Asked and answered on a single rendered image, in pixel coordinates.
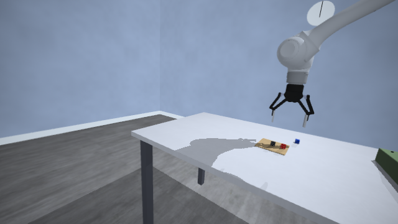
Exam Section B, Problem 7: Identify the tan flat mat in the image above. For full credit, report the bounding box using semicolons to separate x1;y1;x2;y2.
255;138;290;155

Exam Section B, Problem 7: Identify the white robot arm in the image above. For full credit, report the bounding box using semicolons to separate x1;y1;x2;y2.
277;0;395;85

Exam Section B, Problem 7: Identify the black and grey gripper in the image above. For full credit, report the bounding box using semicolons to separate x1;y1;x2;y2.
269;84;314;128

